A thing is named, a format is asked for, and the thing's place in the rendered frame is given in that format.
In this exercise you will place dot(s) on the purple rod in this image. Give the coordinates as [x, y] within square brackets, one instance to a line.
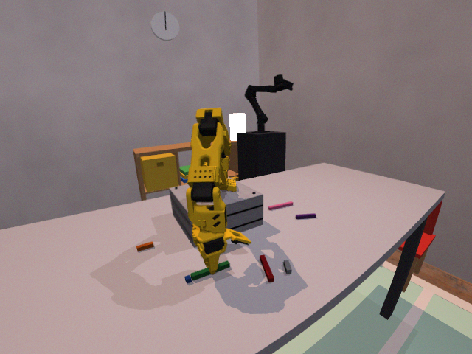
[304, 216]

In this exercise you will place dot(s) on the orange rod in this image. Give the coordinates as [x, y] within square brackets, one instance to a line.
[145, 246]

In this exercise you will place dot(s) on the green rod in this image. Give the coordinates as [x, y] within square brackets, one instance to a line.
[205, 272]

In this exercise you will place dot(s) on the pink rod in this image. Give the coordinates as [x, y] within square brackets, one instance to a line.
[280, 205]

